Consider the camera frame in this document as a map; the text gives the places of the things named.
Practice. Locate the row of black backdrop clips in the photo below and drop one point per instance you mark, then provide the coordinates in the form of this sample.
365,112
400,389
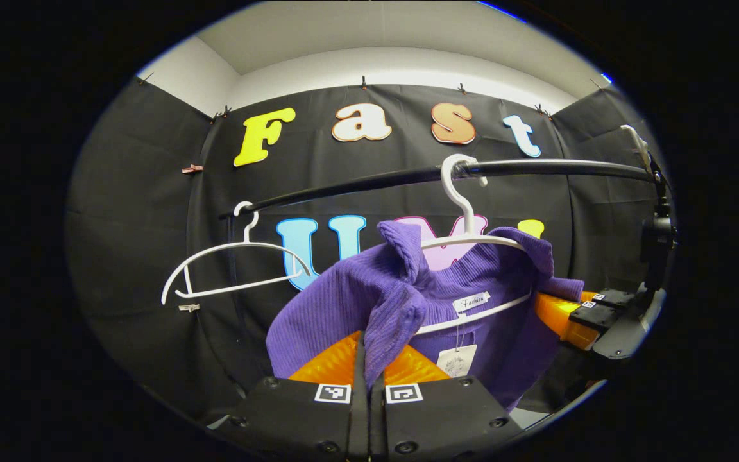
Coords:
364,82

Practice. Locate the pink clip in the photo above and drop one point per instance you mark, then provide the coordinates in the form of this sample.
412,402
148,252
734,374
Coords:
192,169

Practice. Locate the black clothes rack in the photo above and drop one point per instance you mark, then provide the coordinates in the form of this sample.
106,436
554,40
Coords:
536,168

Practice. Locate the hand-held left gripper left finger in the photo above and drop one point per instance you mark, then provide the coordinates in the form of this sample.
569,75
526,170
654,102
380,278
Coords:
360,417

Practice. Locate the white plastic hanger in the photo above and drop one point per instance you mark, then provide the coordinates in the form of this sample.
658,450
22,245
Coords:
215,251
456,192

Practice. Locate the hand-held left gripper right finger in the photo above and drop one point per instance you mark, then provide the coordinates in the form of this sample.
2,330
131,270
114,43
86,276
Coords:
377,423

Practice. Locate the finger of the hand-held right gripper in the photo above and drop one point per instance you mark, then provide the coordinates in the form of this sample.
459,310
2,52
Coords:
613,296
552,311

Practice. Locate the purple ribbed shirt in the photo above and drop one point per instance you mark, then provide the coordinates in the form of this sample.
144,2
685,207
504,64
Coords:
344,301

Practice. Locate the black backdrop cloth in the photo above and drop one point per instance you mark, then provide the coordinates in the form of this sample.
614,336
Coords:
138,224

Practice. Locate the silver clip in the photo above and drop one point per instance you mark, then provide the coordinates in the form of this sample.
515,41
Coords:
188,307

